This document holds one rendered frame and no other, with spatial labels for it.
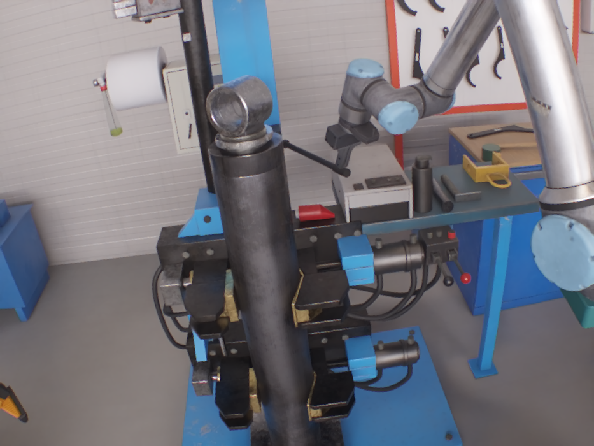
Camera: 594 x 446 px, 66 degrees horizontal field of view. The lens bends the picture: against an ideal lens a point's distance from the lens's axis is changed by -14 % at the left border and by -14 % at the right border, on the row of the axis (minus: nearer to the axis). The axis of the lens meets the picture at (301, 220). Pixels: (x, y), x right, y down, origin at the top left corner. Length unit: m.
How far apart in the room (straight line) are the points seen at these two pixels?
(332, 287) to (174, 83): 1.15
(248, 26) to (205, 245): 0.77
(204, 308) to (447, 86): 0.97
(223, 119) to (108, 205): 2.55
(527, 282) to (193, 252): 1.98
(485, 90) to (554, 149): 2.91
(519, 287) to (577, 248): 2.24
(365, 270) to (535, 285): 1.60
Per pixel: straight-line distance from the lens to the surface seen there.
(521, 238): 2.93
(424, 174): 1.85
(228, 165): 1.44
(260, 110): 1.44
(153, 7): 1.32
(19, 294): 3.72
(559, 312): 3.24
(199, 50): 1.77
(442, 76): 1.28
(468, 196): 2.00
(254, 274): 1.59
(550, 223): 0.92
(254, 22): 1.82
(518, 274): 3.07
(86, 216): 4.06
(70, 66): 3.70
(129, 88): 2.33
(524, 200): 2.05
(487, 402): 2.64
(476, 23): 1.18
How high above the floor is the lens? 1.97
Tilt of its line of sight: 28 degrees down
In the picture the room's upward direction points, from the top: 7 degrees counter-clockwise
